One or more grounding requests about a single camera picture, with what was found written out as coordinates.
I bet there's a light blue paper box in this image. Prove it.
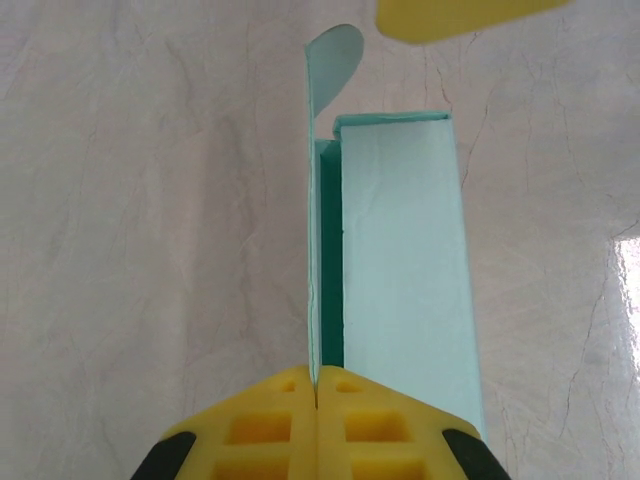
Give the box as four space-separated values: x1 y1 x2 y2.
303 23 489 446

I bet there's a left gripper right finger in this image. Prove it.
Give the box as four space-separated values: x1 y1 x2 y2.
317 365 507 480

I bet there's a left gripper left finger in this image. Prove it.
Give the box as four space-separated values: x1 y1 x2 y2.
130 364 319 480

